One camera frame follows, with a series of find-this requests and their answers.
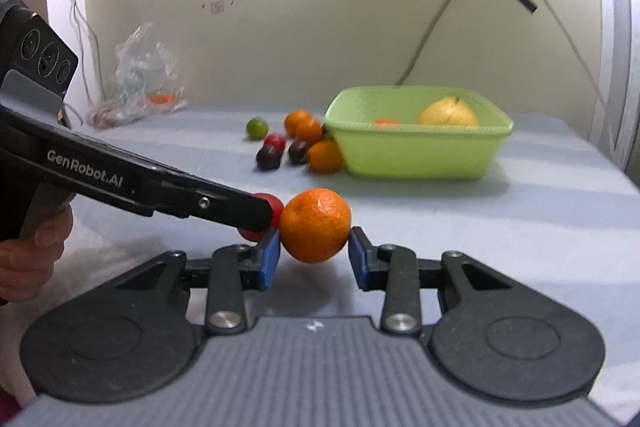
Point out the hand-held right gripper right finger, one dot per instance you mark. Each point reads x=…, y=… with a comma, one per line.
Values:
x=357, y=257

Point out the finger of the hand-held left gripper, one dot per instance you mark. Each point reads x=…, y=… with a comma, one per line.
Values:
x=225, y=207

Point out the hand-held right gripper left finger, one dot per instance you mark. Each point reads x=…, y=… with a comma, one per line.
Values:
x=269, y=259

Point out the red plum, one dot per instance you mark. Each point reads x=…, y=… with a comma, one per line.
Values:
x=275, y=209
x=276, y=140

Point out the large orange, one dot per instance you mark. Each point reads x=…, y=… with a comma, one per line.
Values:
x=315, y=227

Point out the dark purple plum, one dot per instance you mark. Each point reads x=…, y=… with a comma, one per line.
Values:
x=298, y=153
x=268, y=158

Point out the green lime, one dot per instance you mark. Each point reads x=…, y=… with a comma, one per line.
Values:
x=257, y=128

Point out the green plastic basin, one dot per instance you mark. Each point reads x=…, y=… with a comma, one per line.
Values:
x=415, y=152

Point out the person's left hand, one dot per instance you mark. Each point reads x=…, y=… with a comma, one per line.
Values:
x=30, y=262

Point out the clear plastic bag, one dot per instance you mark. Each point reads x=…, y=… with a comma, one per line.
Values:
x=137, y=72

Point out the orange item in bag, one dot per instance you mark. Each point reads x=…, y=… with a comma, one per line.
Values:
x=161, y=98

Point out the striped grey sheet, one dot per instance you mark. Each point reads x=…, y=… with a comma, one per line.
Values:
x=500, y=217

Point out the yellow pear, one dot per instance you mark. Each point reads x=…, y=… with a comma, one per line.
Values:
x=447, y=113

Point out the small wall sticker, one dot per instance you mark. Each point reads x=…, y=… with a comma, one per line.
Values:
x=216, y=7

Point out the grey window frame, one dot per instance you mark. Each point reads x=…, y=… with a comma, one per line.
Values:
x=617, y=32

